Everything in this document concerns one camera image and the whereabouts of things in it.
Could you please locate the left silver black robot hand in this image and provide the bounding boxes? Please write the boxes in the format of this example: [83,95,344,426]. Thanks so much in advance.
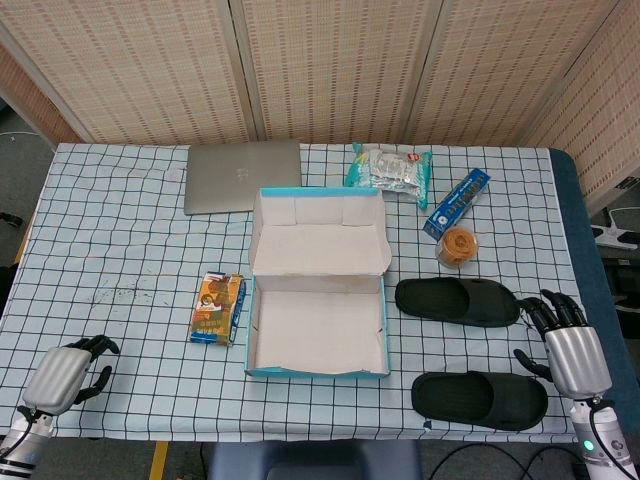
[22,334,121,416]

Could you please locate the black floor cable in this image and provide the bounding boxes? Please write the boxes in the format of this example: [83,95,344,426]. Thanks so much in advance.
[429,442,581,480]

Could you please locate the grey closed laptop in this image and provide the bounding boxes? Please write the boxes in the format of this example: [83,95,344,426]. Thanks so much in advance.
[184,139,304,216]

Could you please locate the white floor cable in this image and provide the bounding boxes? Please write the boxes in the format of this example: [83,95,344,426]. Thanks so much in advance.
[0,130,57,150]

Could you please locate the blue checked tablecloth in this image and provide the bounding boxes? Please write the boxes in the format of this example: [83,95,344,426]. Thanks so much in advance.
[0,142,614,444]

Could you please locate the dark blue chair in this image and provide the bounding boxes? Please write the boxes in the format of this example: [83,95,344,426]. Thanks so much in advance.
[207,439,424,480]

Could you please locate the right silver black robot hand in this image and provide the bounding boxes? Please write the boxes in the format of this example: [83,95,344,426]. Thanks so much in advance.
[513,288,614,401]

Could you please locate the black slipper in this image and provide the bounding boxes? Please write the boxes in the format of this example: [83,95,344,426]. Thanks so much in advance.
[410,370,550,432]
[394,277,522,330]

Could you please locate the clear jar with orange contents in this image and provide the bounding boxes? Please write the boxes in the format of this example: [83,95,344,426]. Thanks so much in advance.
[434,225,480,270]

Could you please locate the blue open shoebox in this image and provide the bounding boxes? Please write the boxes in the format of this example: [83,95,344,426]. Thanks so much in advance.
[243,187,393,379]

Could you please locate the white stand base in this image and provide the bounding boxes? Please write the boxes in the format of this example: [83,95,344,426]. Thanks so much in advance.
[591,205,640,250]

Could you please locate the teal snack bag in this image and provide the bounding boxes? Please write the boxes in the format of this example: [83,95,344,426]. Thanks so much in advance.
[344,142,434,210]

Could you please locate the long blue carton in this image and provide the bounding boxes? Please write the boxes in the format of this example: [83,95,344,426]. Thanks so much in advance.
[422,167,492,239]

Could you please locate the black equipment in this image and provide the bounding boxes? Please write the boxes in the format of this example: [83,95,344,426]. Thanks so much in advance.
[599,257,640,321]

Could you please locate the beige folding screen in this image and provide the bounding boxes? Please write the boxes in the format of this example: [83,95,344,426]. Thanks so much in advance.
[0,0,640,216]

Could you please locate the dark blue padded table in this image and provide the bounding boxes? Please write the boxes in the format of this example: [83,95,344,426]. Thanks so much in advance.
[549,148,640,436]

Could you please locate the orange yellow snack box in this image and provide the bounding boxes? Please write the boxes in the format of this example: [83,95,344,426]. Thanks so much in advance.
[188,271,247,347]

